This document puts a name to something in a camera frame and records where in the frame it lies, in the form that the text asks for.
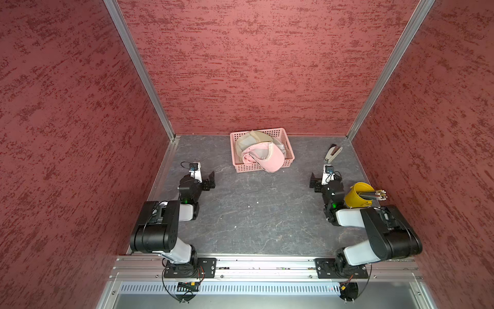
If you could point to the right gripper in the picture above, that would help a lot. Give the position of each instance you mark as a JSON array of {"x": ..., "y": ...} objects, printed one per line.
[{"x": 318, "y": 183}]

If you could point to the pink plastic basket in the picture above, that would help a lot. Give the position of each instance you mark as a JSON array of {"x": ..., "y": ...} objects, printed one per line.
[{"x": 279, "y": 133}]

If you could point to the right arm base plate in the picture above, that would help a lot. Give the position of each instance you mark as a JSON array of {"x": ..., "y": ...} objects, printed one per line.
[{"x": 331, "y": 268}]

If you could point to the beige baseball cap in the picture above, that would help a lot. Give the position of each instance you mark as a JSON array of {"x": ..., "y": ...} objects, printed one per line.
[{"x": 254, "y": 137}]

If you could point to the pens in cup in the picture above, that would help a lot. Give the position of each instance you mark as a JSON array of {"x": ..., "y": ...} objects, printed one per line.
[{"x": 379, "y": 195}]

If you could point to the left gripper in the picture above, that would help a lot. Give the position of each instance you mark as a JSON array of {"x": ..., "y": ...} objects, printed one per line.
[{"x": 206, "y": 185}]

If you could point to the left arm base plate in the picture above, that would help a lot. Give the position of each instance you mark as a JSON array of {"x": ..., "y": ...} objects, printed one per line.
[{"x": 202, "y": 268}]

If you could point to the yellow pen cup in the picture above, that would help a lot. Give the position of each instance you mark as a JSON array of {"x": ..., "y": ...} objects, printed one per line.
[{"x": 352, "y": 198}]

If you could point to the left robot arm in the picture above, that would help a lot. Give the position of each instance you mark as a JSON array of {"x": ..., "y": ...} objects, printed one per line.
[{"x": 156, "y": 230}]

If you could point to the stapler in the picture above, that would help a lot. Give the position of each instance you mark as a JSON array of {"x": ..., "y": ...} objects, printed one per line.
[{"x": 332, "y": 153}]

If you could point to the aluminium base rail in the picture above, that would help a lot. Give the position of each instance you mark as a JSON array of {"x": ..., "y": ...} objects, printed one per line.
[{"x": 145, "y": 267}]

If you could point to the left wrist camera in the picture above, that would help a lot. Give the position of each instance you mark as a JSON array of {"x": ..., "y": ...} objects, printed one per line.
[{"x": 195, "y": 171}]

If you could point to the pink baseball cap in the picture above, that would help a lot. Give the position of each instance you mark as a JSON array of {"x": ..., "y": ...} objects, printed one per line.
[{"x": 266, "y": 154}]

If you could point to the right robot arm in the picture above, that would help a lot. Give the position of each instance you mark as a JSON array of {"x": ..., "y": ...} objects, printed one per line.
[{"x": 389, "y": 235}]

